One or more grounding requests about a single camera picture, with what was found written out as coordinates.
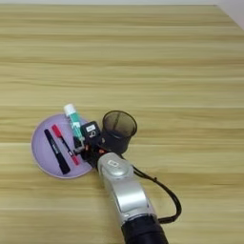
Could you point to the black mesh pen cup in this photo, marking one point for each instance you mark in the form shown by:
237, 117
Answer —
119, 133

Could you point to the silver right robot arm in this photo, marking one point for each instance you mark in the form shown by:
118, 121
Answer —
127, 193

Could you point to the white green-capped marker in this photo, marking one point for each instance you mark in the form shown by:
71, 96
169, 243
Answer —
73, 119

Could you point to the round purple plate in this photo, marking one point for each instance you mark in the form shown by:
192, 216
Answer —
44, 152

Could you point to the red marker pen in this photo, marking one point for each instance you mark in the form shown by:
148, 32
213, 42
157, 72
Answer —
63, 143

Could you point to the black box with white label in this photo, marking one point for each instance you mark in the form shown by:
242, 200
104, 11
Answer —
91, 130

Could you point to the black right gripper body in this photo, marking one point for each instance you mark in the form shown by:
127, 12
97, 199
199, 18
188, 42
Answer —
93, 151

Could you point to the black marker pen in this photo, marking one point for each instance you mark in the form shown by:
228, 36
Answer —
57, 152

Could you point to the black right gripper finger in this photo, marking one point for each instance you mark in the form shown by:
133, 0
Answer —
78, 144

